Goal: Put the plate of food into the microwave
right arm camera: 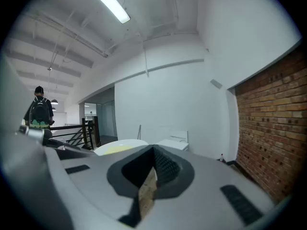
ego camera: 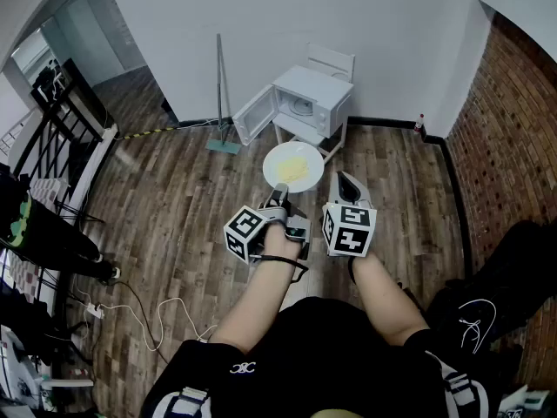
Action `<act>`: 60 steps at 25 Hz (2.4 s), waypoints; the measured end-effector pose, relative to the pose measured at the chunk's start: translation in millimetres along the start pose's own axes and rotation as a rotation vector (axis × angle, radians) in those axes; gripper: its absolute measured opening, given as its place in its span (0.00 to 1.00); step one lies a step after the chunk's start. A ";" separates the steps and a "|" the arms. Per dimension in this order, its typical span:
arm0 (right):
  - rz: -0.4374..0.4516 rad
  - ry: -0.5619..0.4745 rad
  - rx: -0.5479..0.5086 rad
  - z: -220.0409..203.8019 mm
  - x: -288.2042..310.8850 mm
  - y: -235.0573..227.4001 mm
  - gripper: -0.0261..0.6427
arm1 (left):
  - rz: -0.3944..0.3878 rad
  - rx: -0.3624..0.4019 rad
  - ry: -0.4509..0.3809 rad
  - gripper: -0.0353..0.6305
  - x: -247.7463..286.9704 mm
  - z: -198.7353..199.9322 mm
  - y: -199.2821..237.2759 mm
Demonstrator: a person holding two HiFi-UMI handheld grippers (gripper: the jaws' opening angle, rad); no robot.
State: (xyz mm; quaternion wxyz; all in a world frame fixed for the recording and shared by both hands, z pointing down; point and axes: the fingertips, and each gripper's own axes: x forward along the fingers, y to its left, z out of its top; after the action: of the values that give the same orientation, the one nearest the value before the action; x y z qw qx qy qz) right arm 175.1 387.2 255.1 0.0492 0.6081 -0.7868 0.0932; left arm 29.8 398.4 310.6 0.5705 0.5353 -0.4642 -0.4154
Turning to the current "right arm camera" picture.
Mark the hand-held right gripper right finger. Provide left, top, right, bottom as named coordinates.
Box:
left=141, top=144, right=277, bottom=230

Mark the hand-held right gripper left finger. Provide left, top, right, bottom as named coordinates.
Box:
left=44, top=144, right=154, bottom=230

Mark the white plate of food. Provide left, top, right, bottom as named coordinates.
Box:
left=93, top=139, right=156, bottom=157

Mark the white chair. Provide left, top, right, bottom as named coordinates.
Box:
left=157, top=127, right=190, bottom=152

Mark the black stair railing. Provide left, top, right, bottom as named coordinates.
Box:
left=49, top=115, right=100, bottom=151

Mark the long ceiling light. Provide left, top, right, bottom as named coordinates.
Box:
left=83, top=0, right=131, bottom=24

